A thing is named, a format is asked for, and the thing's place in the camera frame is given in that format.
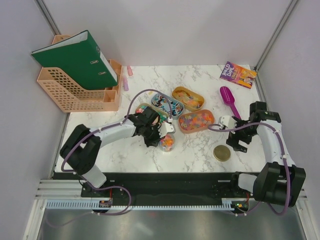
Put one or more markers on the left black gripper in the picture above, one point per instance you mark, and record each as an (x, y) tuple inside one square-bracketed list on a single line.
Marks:
[(154, 142)]

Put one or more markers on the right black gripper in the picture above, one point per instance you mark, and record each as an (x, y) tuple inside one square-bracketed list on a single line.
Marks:
[(233, 139)]

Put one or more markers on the clear glass jar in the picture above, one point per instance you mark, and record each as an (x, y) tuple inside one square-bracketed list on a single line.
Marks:
[(167, 143)]

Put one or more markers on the gold jar lid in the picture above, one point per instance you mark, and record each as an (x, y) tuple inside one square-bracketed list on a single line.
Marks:
[(222, 153)]

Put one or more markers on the magenta plastic scoop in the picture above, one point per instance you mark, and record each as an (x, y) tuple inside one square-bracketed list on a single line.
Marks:
[(229, 100)]

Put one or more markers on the pink gummy star tray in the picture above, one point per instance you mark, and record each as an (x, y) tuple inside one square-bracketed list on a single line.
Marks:
[(196, 121)]

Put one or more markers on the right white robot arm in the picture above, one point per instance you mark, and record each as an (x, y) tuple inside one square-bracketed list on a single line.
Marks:
[(280, 181)]

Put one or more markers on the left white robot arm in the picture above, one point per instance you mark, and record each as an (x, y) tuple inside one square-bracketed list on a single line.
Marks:
[(81, 149)]

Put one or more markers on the beige candy tray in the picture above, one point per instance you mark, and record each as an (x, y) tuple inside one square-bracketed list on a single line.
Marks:
[(163, 116)]

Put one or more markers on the blue lollipop tray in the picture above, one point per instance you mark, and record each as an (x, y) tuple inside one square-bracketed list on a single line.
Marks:
[(168, 104)]

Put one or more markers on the peach desk organizer box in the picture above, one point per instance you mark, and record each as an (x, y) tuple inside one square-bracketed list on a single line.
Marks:
[(112, 96)]

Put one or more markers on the pink highlighter marker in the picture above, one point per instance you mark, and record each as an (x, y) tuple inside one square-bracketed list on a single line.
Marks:
[(129, 71), (125, 83)]

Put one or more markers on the yellow candy tray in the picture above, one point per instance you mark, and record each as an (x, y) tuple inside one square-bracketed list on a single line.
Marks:
[(192, 101)]

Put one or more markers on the Roald Dahl paperback book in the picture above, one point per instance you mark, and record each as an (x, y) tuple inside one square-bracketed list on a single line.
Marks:
[(238, 75)]

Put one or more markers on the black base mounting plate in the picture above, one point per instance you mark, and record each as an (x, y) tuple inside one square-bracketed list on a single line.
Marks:
[(168, 189)]

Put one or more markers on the peach mesh file basket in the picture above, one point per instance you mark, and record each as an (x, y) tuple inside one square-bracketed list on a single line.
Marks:
[(68, 94)]

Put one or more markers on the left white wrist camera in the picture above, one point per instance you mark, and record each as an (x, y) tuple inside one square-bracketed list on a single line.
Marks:
[(166, 127)]

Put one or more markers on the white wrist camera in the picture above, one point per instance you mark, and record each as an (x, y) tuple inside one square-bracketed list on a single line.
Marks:
[(166, 127), (227, 122)]

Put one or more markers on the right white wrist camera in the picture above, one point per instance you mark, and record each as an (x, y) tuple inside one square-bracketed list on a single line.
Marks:
[(227, 122)]

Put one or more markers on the green ring binder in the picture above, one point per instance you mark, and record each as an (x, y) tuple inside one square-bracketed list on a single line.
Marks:
[(80, 57)]

